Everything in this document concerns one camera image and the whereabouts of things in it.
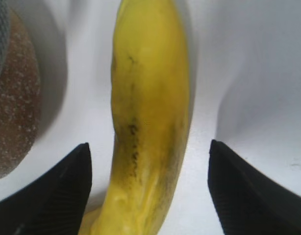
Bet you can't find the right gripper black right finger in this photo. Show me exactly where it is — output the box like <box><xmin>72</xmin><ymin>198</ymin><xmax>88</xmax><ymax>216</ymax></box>
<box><xmin>208</xmin><ymin>140</ymin><xmax>301</xmax><ymax>235</ymax></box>

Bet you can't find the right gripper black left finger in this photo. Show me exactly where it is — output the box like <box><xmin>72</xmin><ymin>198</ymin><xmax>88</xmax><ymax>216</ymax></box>
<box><xmin>0</xmin><ymin>143</ymin><xmax>92</xmax><ymax>235</ymax></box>

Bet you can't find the orange red mango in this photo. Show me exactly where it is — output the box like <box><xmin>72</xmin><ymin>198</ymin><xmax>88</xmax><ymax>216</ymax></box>
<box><xmin>0</xmin><ymin>10</ymin><xmax>41</xmax><ymax>179</ymax></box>

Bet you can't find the yellow banana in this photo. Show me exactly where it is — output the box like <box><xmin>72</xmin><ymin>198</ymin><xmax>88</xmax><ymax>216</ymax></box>
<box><xmin>79</xmin><ymin>0</ymin><xmax>190</xmax><ymax>235</ymax></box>

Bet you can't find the navy and white lunch bag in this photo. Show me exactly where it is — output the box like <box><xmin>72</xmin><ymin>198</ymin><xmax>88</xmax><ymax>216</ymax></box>
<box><xmin>0</xmin><ymin>0</ymin><xmax>10</xmax><ymax>74</ymax></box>

